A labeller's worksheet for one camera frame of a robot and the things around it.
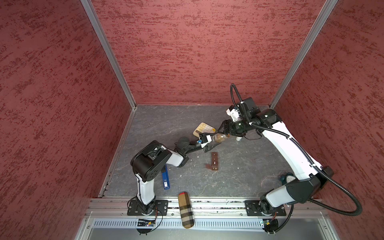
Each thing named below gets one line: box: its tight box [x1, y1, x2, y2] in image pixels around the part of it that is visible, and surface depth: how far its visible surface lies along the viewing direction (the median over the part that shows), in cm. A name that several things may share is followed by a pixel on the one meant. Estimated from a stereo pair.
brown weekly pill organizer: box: [205, 152, 219, 171], surface depth 90 cm
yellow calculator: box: [192, 122, 216, 138], surface depth 106 cm
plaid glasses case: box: [178, 191, 195, 229], surface depth 72 cm
